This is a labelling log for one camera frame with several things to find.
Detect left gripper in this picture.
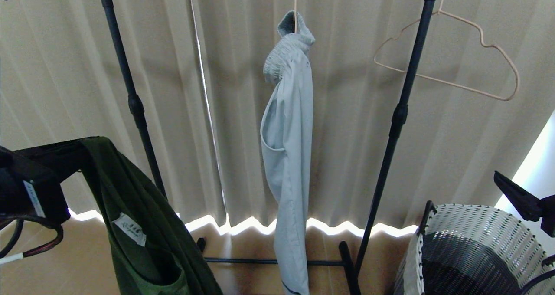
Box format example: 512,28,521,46
0,147,71,228

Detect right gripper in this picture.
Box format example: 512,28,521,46
494,172,555,238

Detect white laundry basket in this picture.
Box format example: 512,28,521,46
392,201,555,295

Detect pale grey shorts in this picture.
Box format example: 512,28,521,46
260,10,316,295

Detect beige curtain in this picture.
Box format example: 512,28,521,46
0,0,555,237

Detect green garment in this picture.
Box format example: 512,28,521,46
80,137,224,295

